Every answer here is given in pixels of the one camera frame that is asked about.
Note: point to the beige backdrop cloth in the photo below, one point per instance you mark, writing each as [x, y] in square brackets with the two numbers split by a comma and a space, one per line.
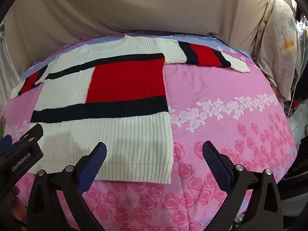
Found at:
[144, 4]

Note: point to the person's left hand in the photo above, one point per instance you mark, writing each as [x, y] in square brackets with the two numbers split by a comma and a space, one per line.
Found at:
[15, 191]

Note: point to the beige floral pillow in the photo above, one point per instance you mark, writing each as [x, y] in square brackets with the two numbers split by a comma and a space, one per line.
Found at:
[279, 53]

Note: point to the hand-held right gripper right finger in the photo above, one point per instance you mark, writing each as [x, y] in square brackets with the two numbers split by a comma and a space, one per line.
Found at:
[215, 160]

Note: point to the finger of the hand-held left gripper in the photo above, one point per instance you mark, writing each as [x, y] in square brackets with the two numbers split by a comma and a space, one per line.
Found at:
[26, 138]

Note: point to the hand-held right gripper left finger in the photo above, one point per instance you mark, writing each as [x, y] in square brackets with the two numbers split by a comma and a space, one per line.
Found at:
[95, 160]

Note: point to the white red black knit sweater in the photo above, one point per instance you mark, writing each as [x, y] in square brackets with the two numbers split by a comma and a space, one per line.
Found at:
[108, 130]

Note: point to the pink floral bedsheet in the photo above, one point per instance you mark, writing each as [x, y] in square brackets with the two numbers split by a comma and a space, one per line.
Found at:
[216, 89]

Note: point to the white cloth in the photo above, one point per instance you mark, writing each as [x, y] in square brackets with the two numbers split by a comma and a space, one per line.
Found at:
[8, 77]

